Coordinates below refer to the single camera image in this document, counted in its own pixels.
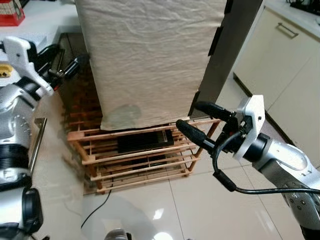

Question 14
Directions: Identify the beige cloth fridge cover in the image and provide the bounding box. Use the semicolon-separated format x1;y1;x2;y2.
75;0;228;132

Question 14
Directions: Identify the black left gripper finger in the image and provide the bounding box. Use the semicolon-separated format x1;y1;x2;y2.
59;54;90;82
35;44;65;67

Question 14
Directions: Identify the cream kitchen cabinet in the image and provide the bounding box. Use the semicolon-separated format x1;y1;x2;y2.
232;5;320;168

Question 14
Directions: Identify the dark grey fridge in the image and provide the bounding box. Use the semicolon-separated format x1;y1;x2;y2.
189;0;264;120

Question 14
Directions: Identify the black floor cable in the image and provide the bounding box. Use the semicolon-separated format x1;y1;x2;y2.
81;189;112;229

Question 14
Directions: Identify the red box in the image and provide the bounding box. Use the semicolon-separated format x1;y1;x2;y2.
0;0;26;27

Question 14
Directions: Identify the metal rail handle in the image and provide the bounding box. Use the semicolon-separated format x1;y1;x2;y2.
29;117;48;175

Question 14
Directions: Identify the black flat box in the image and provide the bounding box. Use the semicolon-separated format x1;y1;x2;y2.
117;129;175;154

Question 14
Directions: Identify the grey left robot foot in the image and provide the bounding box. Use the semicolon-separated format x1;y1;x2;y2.
104;229;132;240

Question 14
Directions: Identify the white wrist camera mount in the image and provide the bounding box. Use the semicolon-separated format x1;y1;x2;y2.
233;95;266;162
2;36;55;98

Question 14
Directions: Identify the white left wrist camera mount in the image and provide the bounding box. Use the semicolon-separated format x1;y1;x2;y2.
2;36;55;98

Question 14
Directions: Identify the metal cabinet bar handle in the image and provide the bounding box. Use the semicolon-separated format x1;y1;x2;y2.
276;22;299;40

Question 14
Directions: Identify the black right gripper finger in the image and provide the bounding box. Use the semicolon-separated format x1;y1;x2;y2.
176;119;223;152
194;101;237;123

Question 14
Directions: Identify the wooden slatted rack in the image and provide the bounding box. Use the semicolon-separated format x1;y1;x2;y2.
62;60;222;195

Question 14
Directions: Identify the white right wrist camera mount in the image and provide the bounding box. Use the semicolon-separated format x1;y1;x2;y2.
233;95;266;162

